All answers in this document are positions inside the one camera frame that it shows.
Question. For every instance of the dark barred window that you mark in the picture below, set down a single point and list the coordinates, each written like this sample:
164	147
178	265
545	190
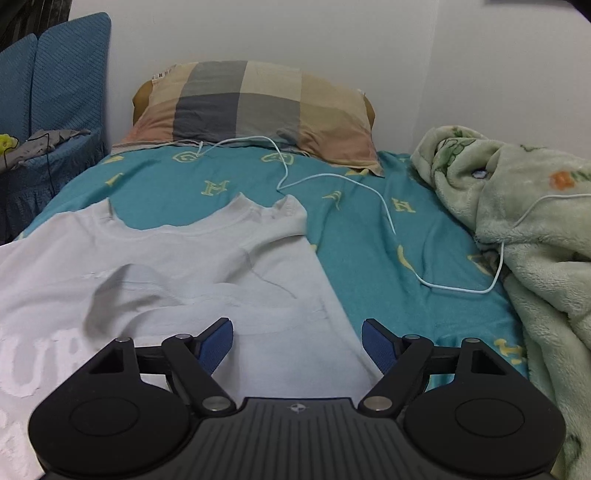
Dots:
27	16

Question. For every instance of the white t-shirt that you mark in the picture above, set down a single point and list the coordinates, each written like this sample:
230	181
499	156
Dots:
175	286

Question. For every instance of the green plush toy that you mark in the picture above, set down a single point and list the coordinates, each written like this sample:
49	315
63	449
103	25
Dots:
5	144

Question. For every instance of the plaid pillow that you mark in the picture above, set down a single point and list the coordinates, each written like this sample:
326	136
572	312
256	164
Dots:
258	106

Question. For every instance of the green fleece printed blanket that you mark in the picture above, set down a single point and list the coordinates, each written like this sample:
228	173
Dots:
535	240

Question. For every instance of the teal patterned bed sheet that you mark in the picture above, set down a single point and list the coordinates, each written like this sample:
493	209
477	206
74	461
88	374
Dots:
360	230

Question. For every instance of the blue covered chair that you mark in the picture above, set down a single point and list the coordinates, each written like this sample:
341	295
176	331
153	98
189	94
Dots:
69	78
16	83

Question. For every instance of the orange pillow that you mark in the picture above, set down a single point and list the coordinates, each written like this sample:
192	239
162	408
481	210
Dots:
141	104

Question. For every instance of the grey cloth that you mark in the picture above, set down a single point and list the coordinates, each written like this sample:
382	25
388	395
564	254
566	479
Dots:
41	143

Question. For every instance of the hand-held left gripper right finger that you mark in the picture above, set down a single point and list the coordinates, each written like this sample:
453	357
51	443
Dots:
379	346

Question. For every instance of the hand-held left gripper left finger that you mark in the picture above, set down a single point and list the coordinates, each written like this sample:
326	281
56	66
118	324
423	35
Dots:
216	345

